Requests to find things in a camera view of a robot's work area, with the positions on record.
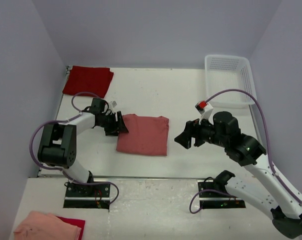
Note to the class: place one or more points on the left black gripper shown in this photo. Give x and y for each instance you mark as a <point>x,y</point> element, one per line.
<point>117,126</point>

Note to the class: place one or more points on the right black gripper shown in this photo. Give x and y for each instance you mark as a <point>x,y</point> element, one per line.
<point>184,138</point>

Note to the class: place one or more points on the salmon pink t shirt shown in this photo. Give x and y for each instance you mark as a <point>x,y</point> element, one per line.
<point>146,136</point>

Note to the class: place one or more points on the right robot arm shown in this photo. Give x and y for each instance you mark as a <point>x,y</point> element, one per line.
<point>282,203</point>

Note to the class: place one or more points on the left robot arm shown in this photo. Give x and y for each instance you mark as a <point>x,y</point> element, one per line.
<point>58,144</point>

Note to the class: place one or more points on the folded dark red shirt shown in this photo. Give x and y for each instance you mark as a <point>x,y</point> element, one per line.
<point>88,79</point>

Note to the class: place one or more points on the white plastic basket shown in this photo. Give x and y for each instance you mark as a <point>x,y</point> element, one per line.
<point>224,72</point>

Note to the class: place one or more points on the folded red shirt front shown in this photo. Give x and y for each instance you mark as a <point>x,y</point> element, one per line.
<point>76,222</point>

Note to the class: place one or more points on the folded light pink shirt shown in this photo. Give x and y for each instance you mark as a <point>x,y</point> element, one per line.
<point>45,226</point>

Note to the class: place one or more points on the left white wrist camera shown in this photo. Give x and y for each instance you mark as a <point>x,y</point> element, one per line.
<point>113,103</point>

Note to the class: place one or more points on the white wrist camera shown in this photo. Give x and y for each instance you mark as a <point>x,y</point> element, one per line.
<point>113,103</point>
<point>205,109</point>

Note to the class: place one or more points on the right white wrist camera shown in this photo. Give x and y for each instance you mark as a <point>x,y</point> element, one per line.
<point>205,109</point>

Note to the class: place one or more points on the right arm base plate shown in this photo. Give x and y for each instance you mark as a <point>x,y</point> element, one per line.
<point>214,200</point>

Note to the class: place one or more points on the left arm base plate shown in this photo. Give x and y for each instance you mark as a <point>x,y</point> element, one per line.
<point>86,197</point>

